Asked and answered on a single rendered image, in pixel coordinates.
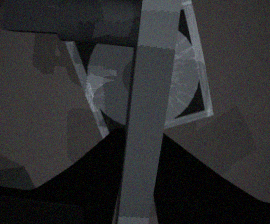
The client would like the grey crank handle with red grip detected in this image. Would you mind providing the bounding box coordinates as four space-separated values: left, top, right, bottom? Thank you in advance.
2 0 182 224

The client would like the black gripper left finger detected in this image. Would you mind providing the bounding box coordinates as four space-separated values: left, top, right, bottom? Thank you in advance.
0 128 126 224

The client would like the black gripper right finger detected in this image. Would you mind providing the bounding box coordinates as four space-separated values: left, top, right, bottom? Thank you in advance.
152 133 270 224

